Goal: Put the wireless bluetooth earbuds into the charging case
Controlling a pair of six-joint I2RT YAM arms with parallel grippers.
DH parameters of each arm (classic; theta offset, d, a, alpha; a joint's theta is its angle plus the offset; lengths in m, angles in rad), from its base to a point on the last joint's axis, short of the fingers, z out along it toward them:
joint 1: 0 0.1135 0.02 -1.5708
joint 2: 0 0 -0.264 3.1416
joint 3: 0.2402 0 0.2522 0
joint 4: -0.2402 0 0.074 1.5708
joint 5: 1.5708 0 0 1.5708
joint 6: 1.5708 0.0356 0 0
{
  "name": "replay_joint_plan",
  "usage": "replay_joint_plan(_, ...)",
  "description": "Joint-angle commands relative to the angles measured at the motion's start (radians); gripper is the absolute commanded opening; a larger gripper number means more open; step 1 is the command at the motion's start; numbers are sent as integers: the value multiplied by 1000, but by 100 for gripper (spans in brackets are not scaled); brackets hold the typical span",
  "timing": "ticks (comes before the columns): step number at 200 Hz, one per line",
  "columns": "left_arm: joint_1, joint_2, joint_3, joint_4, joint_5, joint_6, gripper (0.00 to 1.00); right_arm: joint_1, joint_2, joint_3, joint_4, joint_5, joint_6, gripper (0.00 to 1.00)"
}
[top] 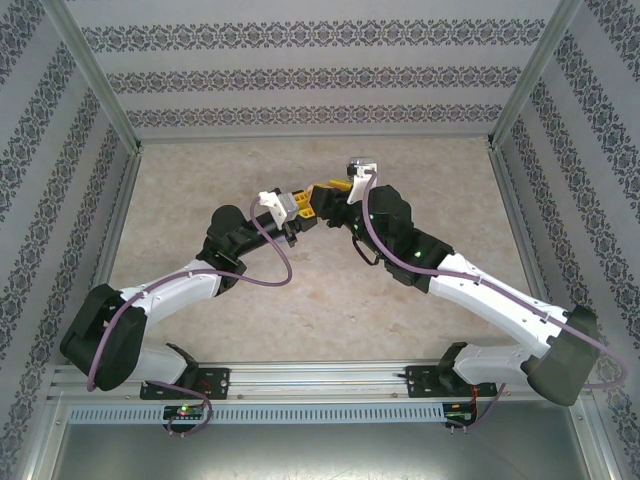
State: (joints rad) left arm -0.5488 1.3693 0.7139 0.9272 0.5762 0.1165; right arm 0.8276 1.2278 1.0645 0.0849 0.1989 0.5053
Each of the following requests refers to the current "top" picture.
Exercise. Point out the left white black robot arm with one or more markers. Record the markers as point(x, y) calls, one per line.
point(180, 297)

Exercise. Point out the grey metal panel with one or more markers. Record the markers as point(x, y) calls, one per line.
point(320, 455)

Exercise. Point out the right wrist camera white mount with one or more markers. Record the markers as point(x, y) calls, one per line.
point(360, 187)

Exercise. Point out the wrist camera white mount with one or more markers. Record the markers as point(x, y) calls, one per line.
point(360, 187)
point(272, 205)

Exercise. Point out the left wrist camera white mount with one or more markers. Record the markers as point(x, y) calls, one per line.
point(272, 205)

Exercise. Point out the aluminium side rail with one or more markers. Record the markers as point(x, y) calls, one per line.
point(511, 200)
point(116, 225)

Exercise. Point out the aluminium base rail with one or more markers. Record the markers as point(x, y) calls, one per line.
point(310, 382)

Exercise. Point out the aluminium frame post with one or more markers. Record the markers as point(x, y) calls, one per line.
point(101, 80)
point(597, 455)
point(35, 462)
point(529, 75)

